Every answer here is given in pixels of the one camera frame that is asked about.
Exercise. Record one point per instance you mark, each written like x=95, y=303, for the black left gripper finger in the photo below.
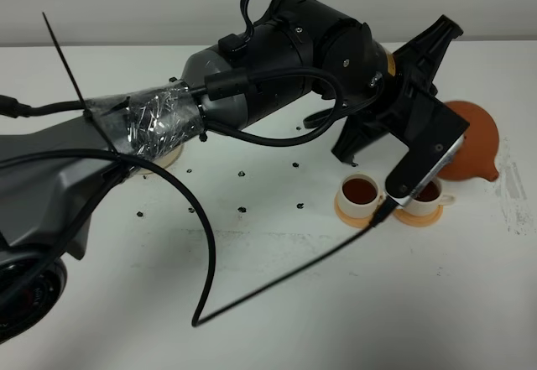
x=355, y=136
x=421, y=57

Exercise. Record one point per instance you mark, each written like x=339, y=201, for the brown clay teapot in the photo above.
x=476, y=157

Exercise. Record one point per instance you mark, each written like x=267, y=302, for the right orange coaster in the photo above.
x=418, y=221

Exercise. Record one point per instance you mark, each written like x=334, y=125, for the white teacup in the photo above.
x=358, y=196
x=429, y=199

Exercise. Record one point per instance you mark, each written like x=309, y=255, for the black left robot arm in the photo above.
x=282, y=83

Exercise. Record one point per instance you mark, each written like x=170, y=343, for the right white teacup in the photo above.
x=429, y=199

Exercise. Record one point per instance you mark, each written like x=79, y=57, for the beige teapot saucer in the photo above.
x=165, y=161

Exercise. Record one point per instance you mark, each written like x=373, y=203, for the loose black cable plug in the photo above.
x=11, y=107

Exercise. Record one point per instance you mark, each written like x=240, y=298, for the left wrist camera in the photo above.
x=432, y=149

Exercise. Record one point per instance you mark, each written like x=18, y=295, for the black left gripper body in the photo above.
x=375, y=89

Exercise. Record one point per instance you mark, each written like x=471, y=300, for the left orange coaster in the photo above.
x=356, y=219

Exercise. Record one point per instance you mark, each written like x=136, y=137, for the black cable tie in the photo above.
x=67, y=68

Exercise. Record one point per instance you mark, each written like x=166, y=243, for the left white teacup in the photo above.
x=358, y=196

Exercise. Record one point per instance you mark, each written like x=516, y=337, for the orange coaster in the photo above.
x=418, y=221
x=356, y=219

